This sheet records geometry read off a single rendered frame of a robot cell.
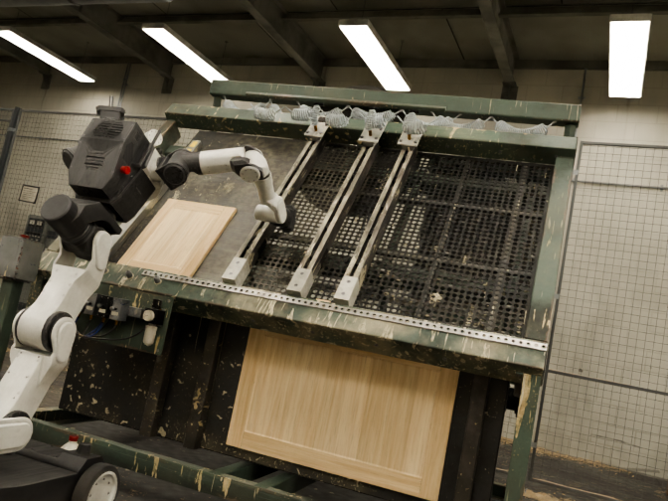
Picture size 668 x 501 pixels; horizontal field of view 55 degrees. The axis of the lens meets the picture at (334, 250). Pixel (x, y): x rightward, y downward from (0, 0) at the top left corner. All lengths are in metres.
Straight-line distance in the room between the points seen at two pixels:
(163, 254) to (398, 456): 1.33
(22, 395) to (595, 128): 6.57
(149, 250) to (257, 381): 0.78
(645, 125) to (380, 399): 5.69
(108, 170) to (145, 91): 7.94
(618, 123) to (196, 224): 5.61
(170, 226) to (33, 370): 1.02
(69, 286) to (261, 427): 0.97
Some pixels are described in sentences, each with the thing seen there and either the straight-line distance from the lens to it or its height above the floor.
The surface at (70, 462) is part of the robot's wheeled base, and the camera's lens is 2.49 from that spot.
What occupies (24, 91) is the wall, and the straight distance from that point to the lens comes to 12.21.
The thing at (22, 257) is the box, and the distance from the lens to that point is 2.95.
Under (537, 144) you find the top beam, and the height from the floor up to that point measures 1.83.
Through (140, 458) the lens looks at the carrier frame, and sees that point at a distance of 2.81.
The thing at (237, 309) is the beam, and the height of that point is 0.81.
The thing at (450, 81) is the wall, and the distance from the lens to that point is 8.22.
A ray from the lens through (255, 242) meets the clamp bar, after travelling 2.78.
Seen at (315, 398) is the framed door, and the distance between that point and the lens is 2.69.
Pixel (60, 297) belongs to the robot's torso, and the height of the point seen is 0.73.
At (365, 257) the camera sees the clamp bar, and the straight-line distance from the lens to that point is 2.61.
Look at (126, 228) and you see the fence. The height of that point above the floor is 1.08.
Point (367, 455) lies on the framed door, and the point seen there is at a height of 0.35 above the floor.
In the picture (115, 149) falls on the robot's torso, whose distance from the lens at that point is 2.50.
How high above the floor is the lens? 0.81
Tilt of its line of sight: 7 degrees up
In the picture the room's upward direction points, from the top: 11 degrees clockwise
